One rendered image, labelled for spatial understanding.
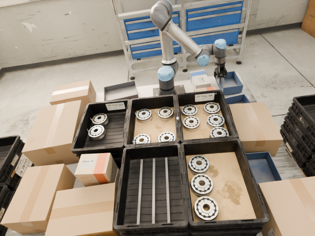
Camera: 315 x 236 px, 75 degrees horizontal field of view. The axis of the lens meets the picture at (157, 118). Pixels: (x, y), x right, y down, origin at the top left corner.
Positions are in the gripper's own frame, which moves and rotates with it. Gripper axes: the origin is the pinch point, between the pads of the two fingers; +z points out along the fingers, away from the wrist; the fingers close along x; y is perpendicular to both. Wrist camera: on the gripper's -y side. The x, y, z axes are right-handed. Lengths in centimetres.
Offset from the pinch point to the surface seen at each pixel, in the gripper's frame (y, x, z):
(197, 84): 2.6, -17.8, -3.3
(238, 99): 18.5, 9.0, 5.5
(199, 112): 37.5, -22.1, -7.8
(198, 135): 56, -26, -8
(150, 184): 84, -55, -11
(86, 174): 80, -85, -22
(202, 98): 29.9, -18.5, -13.0
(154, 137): 55, -52, -10
